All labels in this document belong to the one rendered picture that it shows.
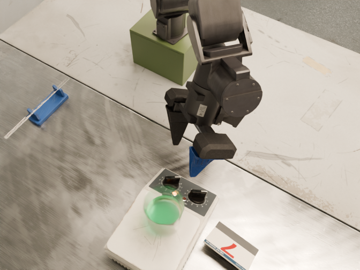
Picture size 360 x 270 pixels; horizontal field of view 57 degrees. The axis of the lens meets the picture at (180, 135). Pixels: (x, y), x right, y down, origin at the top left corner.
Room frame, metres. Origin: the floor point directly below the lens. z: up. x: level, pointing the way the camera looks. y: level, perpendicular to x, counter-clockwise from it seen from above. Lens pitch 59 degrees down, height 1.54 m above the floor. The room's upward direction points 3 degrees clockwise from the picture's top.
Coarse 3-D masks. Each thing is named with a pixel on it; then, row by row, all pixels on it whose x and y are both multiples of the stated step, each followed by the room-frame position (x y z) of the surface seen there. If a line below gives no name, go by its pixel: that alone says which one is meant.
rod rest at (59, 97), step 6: (60, 90) 0.47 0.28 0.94; (54, 96) 0.47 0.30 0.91; (60, 96) 0.47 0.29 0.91; (66, 96) 0.47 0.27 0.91; (48, 102) 0.45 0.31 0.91; (54, 102) 0.45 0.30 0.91; (60, 102) 0.45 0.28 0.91; (42, 108) 0.43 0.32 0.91; (48, 108) 0.44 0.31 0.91; (54, 108) 0.44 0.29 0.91; (36, 114) 0.40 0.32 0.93; (42, 114) 0.42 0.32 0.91; (48, 114) 0.42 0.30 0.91; (30, 120) 0.40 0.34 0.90; (36, 120) 0.40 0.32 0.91; (42, 120) 0.40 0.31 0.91
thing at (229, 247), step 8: (216, 232) 0.17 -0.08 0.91; (208, 240) 0.15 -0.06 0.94; (216, 240) 0.15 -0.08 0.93; (224, 240) 0.16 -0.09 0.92; (224, 248) 0.14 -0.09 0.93; (232, 248) 0.14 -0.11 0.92; (240, 248) 0.15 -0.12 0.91; (232, 256) 0.13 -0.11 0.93; (240, 256) 0.13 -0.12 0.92; (248, 256) 0.13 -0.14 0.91; (240, 264) 0.11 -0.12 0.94; (248, 264) 0.11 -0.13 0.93
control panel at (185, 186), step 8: (160, 176) 0.27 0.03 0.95; (152, 184) 0.24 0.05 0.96; (184, 184) 0.25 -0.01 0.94; (192, 184) 0.26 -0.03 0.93; (184, 192) 0.23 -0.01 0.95; (208, 192) 0.24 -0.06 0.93; (208, 200) 0.22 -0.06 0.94; (192, 208) 0.20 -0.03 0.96; (200, 208) 0.20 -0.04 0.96; (208, 208) 0.20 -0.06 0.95
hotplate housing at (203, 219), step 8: (216, 200) 0.23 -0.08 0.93; (200, 216) 0.18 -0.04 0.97; (208, 216) 0.19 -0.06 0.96; (200, 224) 0.17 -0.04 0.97; (200, 232) 0.16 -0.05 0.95; (192, 240) 0.14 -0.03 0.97; (104, 248) 0.12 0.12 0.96; (192, 248) 0.13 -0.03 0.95; (112, 256) 0.11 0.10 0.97; (184, 256) 0.11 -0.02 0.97; (120, 264) 0.10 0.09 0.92; (128, 264) 0.10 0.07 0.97; (184, 264) 0.11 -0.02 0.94
